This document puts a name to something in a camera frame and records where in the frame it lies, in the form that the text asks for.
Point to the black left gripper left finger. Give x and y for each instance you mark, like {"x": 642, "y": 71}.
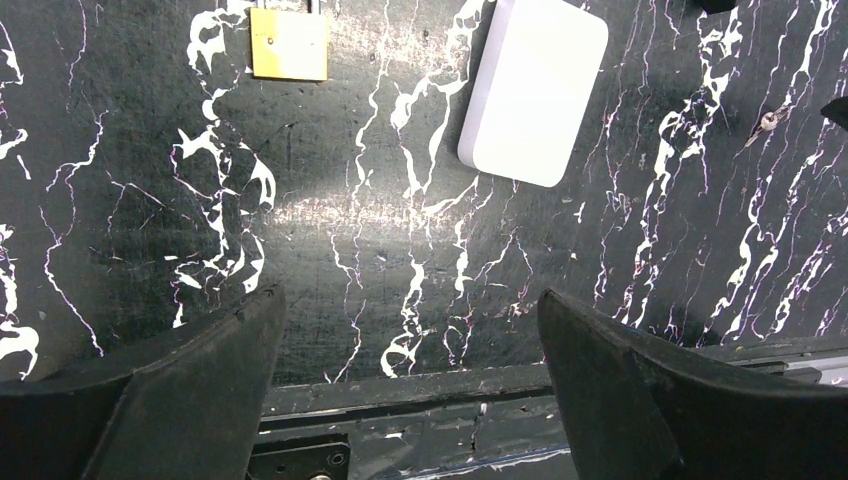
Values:
{"x": 185, "y": 404}

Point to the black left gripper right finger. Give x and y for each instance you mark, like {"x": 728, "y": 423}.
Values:
{"x": 635, "y": 406}

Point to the small silver key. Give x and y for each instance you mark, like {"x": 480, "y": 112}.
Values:
{"x": 768, "y": 122}

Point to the brass padlock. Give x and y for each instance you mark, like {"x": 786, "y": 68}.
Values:
{"x": 289, "y": 45}

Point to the white network switch box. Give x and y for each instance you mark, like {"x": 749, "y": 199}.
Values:
{"x": 538, "y": 68}

